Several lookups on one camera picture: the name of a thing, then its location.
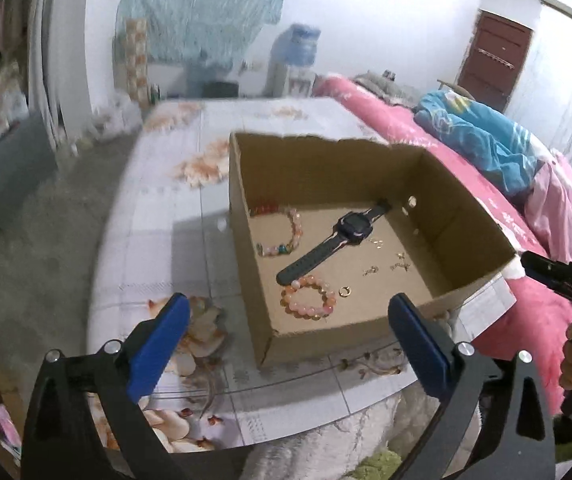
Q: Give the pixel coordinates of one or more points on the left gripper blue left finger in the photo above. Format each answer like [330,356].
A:
[60,439]

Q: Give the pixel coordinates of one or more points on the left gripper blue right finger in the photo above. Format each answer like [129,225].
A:
[516,443]

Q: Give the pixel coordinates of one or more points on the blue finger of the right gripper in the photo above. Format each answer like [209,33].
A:
[555,275]

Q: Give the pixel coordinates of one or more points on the small gold earring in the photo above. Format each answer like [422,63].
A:
[402,263]

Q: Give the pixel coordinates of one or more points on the dark blue smart watch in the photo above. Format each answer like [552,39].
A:
[350,230]

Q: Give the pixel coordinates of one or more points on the pink quilt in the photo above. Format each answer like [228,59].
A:
[548,210]

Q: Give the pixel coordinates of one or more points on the white fluffy blanket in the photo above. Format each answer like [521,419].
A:
[370,444]

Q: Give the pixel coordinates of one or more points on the blue cartoon quilt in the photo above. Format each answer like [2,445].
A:
[504,152]

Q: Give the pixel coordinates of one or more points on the floral white mat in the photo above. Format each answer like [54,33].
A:
[163,236]

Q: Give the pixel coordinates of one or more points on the dark red door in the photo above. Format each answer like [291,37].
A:
[494,59]

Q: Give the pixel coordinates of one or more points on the brown cardboard box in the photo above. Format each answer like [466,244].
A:
[287,193]

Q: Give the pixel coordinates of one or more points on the grey storage box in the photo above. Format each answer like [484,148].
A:
[26,160]

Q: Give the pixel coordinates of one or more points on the grey green pillow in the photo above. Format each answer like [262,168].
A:
[388,91]

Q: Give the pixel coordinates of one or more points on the white plastic bag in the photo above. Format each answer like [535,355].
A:
[120,115]

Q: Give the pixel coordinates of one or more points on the black bin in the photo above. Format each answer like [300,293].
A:
[220,89]

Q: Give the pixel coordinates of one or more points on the white water dispenser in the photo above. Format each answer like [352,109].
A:
[289,80]

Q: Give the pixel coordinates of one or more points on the blue water bottle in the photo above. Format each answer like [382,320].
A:
[297,46]

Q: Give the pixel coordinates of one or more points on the teal patterned wall cloth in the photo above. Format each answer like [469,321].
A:
[204,39]

